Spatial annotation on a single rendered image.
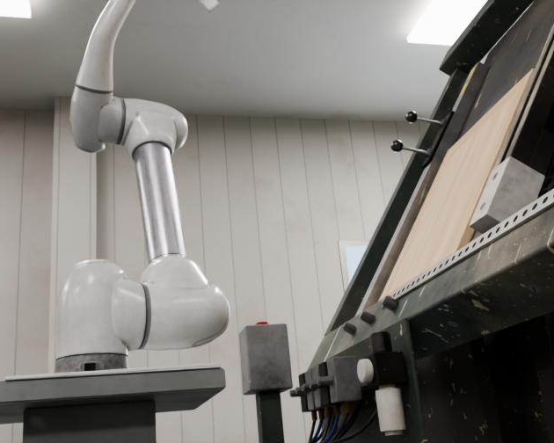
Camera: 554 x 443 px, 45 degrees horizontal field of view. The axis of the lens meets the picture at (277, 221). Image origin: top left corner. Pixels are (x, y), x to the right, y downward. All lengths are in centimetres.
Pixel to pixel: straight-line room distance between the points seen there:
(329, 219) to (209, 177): 102
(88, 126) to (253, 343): 74
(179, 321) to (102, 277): 20
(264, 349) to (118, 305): 53
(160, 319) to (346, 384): 43
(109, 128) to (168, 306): 59
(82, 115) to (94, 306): 61
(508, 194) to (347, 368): 51
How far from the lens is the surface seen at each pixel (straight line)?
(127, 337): 150
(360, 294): 205
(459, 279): 115
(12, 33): 474
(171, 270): 158
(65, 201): 499
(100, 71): 187
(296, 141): 564
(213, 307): 157
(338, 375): 142
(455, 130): 210
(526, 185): 120
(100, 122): 189
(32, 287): 503
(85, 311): 148
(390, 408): 130
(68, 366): 148
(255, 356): 186
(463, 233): 140
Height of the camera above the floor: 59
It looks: 19 degrees up
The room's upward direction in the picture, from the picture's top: 5 degrees counter-clockwise
